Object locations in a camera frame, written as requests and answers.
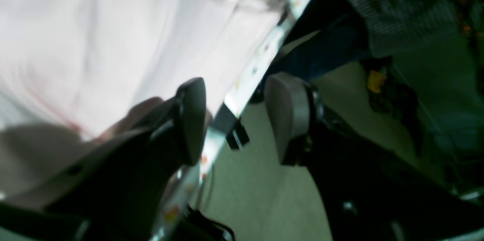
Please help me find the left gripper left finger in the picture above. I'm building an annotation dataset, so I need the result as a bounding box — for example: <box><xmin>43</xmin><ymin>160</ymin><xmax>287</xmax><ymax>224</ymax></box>
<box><xmin>1</xmin><ymin>78</ymin><xmax>207</xmax><ymax>241</ymax></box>

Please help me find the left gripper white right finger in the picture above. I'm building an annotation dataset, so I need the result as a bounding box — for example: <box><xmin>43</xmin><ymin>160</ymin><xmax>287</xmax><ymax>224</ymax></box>
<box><xmin>264</xmin><ymin>73</ymin><xmax>484</xmax><ymax>241</ymax></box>

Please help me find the pink T-shirt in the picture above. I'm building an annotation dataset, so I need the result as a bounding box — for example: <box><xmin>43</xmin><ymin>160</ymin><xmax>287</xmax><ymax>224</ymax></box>
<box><xmin>0</xmin><ymin>0</ymin><xmax>292</xmax><ymax>200</ymax></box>

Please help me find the person in dark clothes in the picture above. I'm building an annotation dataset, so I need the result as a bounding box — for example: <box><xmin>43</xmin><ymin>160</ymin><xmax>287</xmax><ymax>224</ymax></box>
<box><xmin>250</xmin><ymin>0</ymin><xmax>484</xmax><ymax>103</ymax></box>

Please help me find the terrazzo patterned tablecloth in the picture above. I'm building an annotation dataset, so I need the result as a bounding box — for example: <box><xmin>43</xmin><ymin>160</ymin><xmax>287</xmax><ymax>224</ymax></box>
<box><xmin>150</xmin><ymin>0</ymin><xmax>310</xmax><ymax>241</ymax></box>

